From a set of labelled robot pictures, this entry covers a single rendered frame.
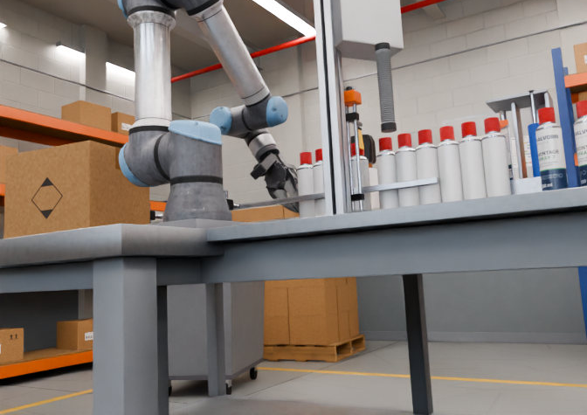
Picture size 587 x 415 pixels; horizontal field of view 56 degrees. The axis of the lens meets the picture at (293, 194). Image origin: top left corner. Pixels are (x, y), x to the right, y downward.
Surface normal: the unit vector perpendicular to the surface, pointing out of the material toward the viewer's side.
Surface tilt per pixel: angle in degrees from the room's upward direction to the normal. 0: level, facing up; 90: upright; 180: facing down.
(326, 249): 90
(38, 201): 90
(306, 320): 90
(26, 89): 90
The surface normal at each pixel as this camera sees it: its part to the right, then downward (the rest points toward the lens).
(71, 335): -0.51, -0.10
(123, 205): 0.92, -0.11
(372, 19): 0.40, -0.15
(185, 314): -0.22, -0.07
